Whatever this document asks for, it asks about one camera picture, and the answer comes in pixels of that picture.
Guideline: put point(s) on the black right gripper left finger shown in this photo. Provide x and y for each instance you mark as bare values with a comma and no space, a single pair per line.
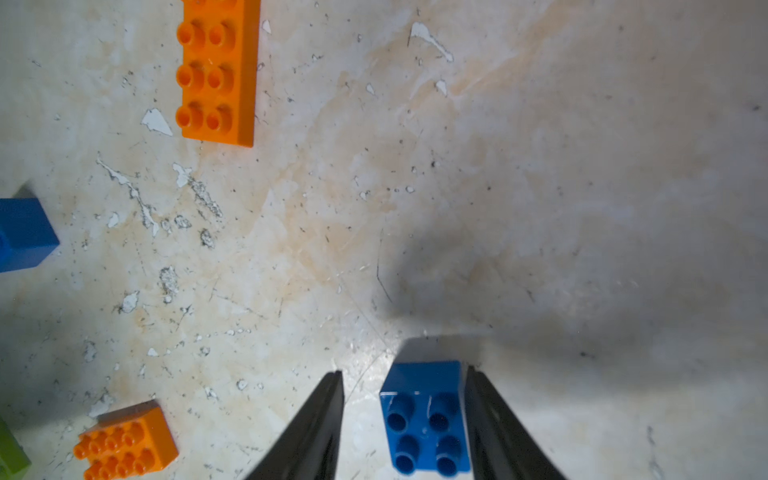
309,446

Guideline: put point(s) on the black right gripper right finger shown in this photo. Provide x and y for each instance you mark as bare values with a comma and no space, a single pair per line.
500,447

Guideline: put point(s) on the blue square lego brick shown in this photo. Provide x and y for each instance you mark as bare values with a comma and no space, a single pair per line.
422,411
27,236

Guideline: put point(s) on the orange lego brick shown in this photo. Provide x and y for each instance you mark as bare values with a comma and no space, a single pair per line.
129,442
218,72

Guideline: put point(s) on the green lego brick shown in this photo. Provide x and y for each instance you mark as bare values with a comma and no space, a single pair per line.
14,462

